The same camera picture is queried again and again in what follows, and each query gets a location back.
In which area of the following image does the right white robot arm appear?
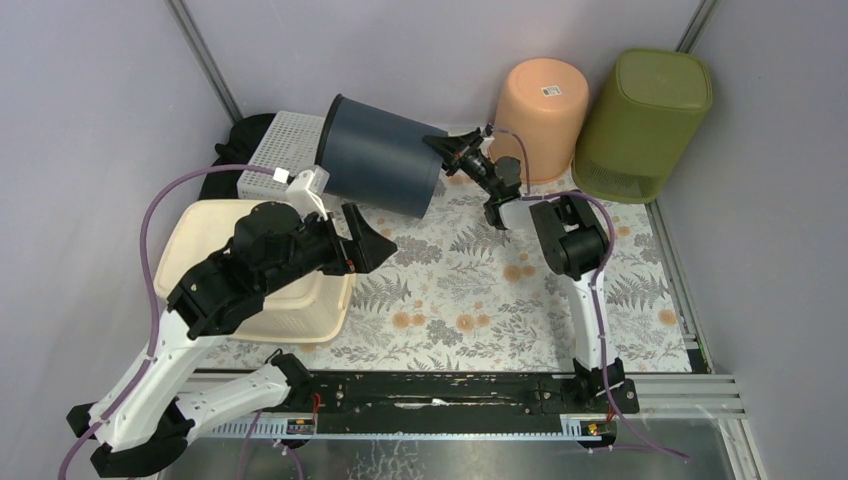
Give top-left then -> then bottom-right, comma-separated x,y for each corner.
423,126 -> 626,412

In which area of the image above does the orange round bin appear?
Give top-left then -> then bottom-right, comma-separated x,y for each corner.
489,58 -> 590,185

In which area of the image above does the white slotted basket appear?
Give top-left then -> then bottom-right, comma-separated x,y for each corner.
236,111 -> 325,200

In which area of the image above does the cream perforated large basket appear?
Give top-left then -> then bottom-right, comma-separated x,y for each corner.
154,199 -> 356,344

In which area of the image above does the floral patterned table mat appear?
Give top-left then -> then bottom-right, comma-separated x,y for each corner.
198,131 -> 694,373

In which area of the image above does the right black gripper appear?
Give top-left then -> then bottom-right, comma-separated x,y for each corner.
421,131 -> 498,198

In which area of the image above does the dark blue round bin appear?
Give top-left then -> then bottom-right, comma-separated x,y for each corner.
315,94 -> 448,218

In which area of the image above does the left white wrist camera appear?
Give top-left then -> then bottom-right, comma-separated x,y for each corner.
285,165 -> 330,220

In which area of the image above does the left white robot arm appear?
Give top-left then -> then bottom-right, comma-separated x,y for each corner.
67,202 -> 397,479

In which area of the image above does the green mesh waste bin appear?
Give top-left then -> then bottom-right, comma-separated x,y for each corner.
572,48 -> 713,204

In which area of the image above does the black cloth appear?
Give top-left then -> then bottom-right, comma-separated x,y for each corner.
198,113 -> 276,200

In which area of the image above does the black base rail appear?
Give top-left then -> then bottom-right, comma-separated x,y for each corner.
272,371 -> 640,440

